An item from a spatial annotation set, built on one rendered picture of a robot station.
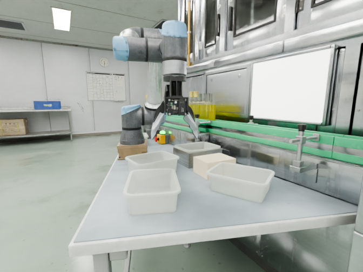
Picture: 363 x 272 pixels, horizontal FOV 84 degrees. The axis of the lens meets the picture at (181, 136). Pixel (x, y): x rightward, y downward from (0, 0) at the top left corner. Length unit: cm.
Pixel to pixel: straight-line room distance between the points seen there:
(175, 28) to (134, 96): 673
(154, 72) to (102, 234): 81
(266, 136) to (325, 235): 54
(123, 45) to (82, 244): 57
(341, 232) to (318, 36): 87
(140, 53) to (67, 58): 644
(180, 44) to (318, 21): 75
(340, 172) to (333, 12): 68
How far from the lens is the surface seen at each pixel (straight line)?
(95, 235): 61
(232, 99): 142
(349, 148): 88
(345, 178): 88
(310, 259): 135
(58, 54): 713
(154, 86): 115
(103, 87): 710
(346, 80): 108
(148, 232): 59
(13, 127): 650
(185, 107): 60
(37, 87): 704
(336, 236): 122
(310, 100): 111
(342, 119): 108
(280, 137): 99
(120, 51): 71
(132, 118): 120
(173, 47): 63
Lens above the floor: 109
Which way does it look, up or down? 10 degrees down
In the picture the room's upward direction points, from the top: straight up
